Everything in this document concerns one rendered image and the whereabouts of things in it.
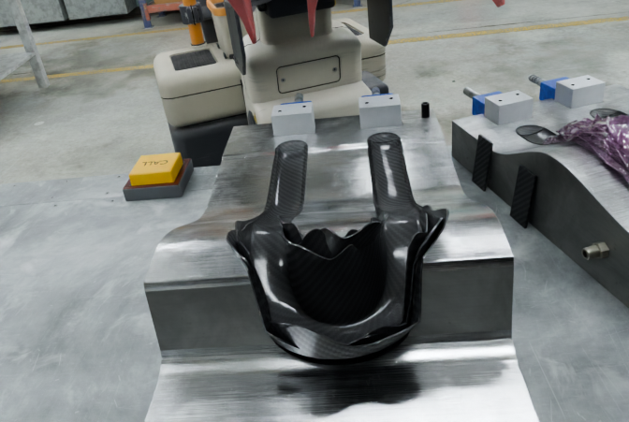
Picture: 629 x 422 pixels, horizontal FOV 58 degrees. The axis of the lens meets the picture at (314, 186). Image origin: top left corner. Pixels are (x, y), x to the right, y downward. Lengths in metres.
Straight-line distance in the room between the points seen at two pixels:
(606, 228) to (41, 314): 0.56
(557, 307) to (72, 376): 0.45
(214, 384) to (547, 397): 0.25
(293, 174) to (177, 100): 0.70
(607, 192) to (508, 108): 0.24
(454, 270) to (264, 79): 0.71
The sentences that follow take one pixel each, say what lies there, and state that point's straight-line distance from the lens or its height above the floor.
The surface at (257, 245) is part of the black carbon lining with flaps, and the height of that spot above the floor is 0.91.
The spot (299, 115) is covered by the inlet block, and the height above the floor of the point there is 0.91.
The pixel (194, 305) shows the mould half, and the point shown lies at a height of 0.91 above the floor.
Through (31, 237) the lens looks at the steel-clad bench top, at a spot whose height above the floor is 0.80.
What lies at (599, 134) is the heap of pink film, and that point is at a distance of 0.63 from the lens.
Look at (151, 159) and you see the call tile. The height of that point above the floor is 0.84.
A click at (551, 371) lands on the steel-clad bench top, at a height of 0.80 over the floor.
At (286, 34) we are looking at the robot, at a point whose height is 0.92.
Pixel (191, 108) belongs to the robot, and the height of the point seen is 0.73.
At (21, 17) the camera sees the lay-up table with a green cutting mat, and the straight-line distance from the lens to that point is 4.46.
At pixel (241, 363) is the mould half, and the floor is 0.86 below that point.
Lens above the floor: 1.18
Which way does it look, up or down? 29 degrees down
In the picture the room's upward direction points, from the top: 7 degrees counter-clockwise
